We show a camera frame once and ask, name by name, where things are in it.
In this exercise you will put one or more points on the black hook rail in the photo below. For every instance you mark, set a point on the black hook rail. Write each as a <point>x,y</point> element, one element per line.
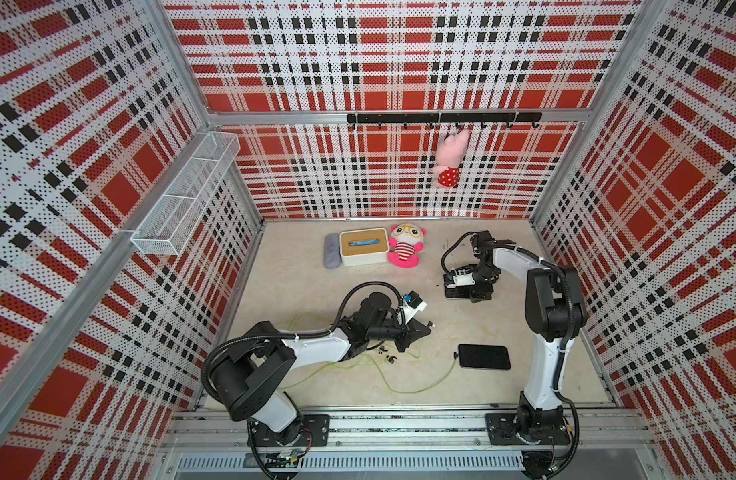
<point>435,118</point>

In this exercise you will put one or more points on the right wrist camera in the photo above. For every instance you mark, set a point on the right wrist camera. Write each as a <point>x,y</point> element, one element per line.
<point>455,280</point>

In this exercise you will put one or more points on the green wired earphones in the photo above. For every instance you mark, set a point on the green wired earphones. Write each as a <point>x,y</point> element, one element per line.
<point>344,343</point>
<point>403,377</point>

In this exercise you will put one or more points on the white wire mesh basket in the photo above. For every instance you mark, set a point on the white wire mesh basket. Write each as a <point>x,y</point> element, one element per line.
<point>169,226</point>

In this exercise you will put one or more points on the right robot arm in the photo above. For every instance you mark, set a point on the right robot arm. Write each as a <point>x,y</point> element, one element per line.
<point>554,311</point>

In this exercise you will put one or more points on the grey oval pad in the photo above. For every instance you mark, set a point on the grey oval pad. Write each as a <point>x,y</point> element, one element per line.
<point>332,256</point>

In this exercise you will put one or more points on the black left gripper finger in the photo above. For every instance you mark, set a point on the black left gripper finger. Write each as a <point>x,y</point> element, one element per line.
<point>404,343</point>
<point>416,330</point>

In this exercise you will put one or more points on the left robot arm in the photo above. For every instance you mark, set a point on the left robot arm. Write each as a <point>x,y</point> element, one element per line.
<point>244,374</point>

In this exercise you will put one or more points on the pink owl plush toy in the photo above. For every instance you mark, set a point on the pink owl plush toy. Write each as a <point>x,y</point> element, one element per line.
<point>406,242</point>

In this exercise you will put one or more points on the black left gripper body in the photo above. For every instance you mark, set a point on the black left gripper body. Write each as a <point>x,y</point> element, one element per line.
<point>387,331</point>

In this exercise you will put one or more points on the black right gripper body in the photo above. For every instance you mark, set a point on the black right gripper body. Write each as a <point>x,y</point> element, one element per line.
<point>483,276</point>

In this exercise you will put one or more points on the pink pig plush hanging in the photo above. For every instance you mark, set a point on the pink pig plush hanging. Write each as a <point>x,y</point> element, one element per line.
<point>448,159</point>

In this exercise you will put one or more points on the purple-edged smartphone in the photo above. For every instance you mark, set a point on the purple-edged smartphone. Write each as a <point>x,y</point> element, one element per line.
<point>484,357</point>

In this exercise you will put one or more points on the metal base rail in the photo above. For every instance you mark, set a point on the metal base rail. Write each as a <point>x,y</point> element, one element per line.
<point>411,441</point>

